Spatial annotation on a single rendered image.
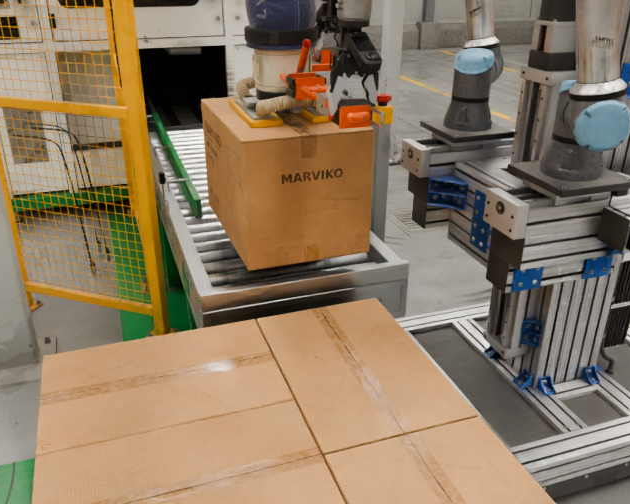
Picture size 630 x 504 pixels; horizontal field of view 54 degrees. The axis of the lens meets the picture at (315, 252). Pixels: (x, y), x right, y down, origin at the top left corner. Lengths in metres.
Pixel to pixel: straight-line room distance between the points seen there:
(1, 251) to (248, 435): 1.41
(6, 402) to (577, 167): 2.14
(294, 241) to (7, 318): 1.29
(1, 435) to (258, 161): 1.38
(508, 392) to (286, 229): 0.94
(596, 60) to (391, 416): 0.91
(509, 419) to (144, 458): 1.17
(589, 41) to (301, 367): 1.03
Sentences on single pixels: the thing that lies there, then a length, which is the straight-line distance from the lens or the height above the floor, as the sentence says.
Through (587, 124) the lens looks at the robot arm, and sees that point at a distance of 1.48.
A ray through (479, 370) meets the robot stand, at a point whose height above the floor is 0.21.
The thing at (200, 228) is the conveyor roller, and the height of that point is 0.54.
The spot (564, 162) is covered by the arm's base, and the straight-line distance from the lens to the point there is 1.66.
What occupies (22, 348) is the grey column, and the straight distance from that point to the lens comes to 2.79.
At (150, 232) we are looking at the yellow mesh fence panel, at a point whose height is 0.51.
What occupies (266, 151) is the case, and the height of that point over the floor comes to 1.04.
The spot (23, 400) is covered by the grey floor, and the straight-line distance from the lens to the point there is 2.68.
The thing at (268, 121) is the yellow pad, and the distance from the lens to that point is 1.88.
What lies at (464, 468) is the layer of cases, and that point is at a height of 0.54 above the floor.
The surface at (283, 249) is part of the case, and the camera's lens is 1.89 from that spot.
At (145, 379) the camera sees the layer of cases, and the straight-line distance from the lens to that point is 1.70.
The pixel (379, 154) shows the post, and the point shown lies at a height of 0.81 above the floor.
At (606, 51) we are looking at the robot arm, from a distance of 1.49.
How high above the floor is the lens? 1.54
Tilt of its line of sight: 26 degrees down
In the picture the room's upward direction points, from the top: straight up
